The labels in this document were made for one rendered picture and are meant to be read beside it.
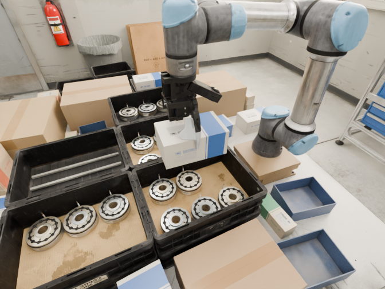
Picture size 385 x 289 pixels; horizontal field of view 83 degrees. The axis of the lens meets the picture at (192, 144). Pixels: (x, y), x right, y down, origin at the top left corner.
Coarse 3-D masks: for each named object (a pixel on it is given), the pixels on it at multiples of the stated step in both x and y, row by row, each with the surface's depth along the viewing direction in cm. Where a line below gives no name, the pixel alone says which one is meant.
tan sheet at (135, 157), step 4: (128, 144) 107; (128, 148) 105; (156, 148) 105; (132, 152) 102; (152, 152) 102; (156, 152) 102; (132, 156) 100; (136, 156) 100; (140, 156) 100; (160, 156) 100; (132, 160) 98; (136, 160) 98; (136, 164) 97
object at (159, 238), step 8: (232, 152) 88; (160, 160) 84; (240, 160) 84; (136, 168) 81; (144, 168) 81; (248, 168) 81; (136, 176) 78; (136, 184) 75; (264, 192) 73; (144, 200) 70; (248, 200) 70; (256, 200) 72; (144, 208) 68; (224, 208) 68; (232, 208) 68; (240, 208) 70; (208, 216) 66; (216, 216) 67; (152, 224) 64; (184, 224) 64; (192, 224) 64; (200, 224) 65; (152, 232) 62; (168, 232) 62; (176, 232) 62; (184, 232) 64; (160, 240) 61
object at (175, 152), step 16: (208, 112) 72; (160, 128) 65; (176, 128) 65; (208, 128) 65; (224, 128) 65; (160, 144) 64; (176, 144) 60; (192, 144) 62; (208, 144) 65; (224, 144) 67; (176, 160) 64; (192, 160) 66
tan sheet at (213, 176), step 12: (204, 168) 95; (216, 168) 95; (204, 180) 90; (216, 180) 90; (228, 180) 90; (144, 192) 85; (204, 192) 85; (216, 192) 85; (156, 204) 81; (168, 204) 81; (180, 204) 81; (156, 216) 77; (156, 228) 74
